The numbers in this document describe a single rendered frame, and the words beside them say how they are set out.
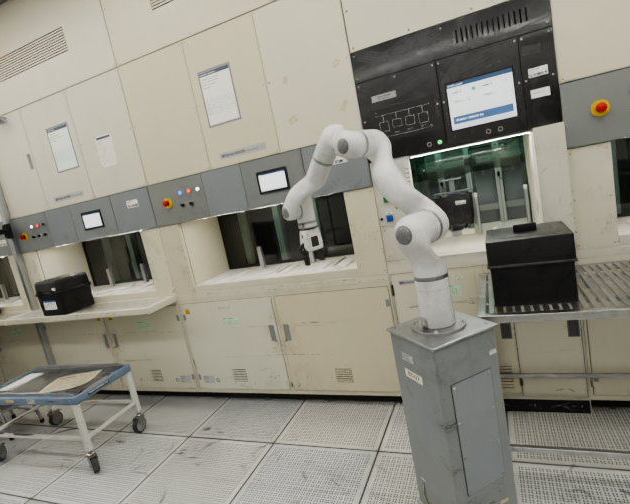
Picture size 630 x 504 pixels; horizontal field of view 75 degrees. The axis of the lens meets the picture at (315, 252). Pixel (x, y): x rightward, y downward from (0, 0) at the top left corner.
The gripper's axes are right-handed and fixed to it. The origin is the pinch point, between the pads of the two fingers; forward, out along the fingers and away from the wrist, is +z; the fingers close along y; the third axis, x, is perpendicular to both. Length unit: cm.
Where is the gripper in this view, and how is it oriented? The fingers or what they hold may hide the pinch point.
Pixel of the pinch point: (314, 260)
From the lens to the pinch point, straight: 191.4
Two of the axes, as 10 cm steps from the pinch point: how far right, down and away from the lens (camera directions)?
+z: 2.0, 9.7, 1.5
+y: 7.2, -2.5, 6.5
